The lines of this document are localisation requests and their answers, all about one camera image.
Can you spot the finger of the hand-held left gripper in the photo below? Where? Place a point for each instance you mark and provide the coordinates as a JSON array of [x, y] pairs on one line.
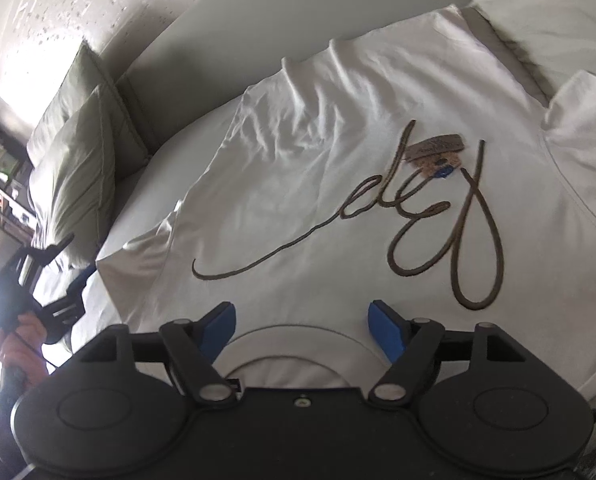
[[45, 254], [65, 315]]

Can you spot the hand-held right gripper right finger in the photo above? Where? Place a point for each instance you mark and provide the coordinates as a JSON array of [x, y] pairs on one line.
[[385, 330]]

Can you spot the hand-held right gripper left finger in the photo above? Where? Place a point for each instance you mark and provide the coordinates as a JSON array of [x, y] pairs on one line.
[[221, 327]]

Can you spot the white t-shirt with brown script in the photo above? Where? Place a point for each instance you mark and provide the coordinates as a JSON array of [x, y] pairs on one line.
[[328, 135]]

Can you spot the person's left hand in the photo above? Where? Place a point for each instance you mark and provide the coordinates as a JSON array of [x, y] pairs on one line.
[[25, 345]]

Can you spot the olive grey pillow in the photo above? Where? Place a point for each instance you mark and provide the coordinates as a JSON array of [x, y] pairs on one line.
[[78, 90], [73, 170]]

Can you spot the cluttered wooden shelf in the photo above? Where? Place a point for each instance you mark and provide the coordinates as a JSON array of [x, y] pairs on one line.
[[3, 175]]

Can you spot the grey sofa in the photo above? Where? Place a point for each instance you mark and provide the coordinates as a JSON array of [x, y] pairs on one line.
[[203, 35]]

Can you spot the large grey sofa cushion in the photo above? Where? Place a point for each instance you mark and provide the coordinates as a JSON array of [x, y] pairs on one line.
[[553, 15]]

